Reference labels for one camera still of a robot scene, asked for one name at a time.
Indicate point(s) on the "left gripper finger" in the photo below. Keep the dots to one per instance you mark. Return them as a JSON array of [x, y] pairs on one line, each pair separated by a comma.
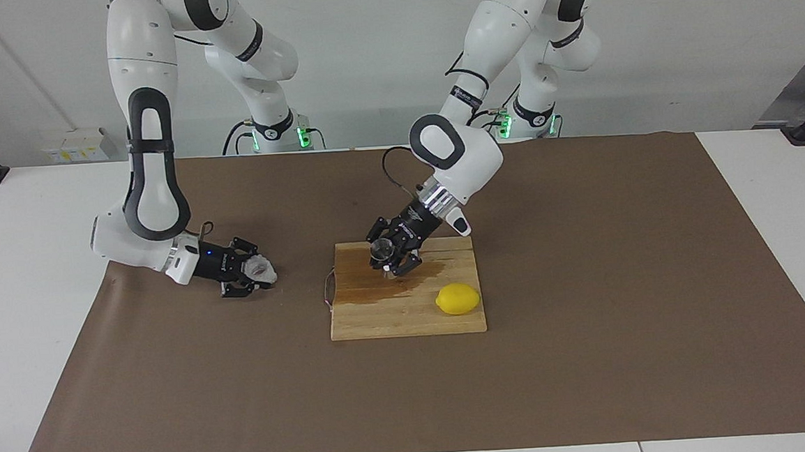
[[382, 228], [408, 260]]

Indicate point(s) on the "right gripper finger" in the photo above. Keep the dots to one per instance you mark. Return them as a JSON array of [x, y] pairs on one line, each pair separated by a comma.
[[243, 246], [242, 288]]

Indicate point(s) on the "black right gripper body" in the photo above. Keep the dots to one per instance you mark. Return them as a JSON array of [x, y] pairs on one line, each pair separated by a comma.
[[214, 262]]

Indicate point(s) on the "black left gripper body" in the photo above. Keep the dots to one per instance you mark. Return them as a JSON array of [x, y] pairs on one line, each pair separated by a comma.
[[416, 225]]

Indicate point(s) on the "steel double jigger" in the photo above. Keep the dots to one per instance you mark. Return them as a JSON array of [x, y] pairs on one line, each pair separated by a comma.
[[380, 248]]

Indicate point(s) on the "clear plastic cup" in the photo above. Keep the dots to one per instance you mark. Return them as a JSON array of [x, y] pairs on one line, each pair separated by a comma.
[[262, 268]]

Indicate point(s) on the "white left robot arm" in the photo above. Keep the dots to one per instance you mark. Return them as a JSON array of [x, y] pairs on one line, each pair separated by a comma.
[[508, 17]]

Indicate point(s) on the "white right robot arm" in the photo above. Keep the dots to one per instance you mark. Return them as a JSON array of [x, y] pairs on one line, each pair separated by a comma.
[[144, 53]]

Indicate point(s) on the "wooden cutting board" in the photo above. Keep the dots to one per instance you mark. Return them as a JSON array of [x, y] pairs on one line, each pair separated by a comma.
[[394, 317]]

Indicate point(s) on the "yellow lemon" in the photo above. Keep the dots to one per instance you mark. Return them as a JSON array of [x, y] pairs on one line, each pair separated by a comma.
[[457, 299]]

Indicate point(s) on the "brown paper table mat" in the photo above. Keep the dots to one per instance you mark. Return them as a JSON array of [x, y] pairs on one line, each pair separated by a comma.
[[174, 380]]

